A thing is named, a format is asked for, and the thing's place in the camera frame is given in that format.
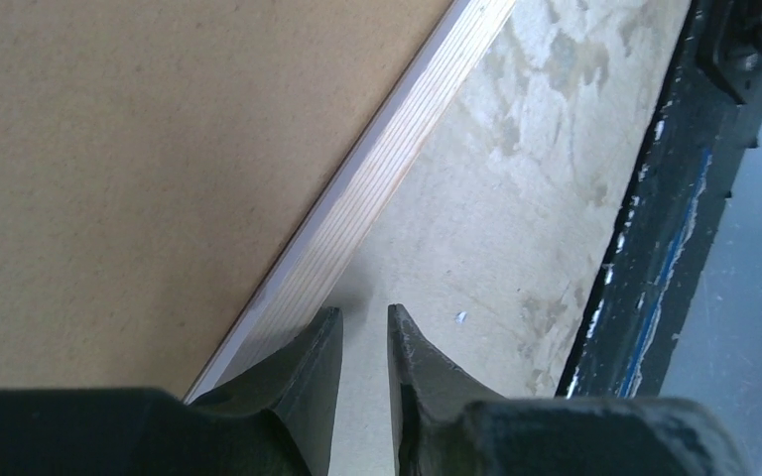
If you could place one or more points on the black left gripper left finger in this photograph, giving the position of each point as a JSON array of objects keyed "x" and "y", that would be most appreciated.
[{"x": 276, "y": 418}]

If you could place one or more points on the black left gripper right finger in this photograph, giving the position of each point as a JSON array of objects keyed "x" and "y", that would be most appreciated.
[{"x": 445, "y": 422}]

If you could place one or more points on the white wooden picture frame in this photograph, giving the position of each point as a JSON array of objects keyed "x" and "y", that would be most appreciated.
[{"x": 311, "y": 263}]

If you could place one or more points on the brown backing board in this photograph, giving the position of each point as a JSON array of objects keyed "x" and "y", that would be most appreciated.
[{"x": 155, "y": 158}]

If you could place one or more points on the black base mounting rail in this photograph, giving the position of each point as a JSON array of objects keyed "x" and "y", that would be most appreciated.
[{"x": 708, "y": 115}]

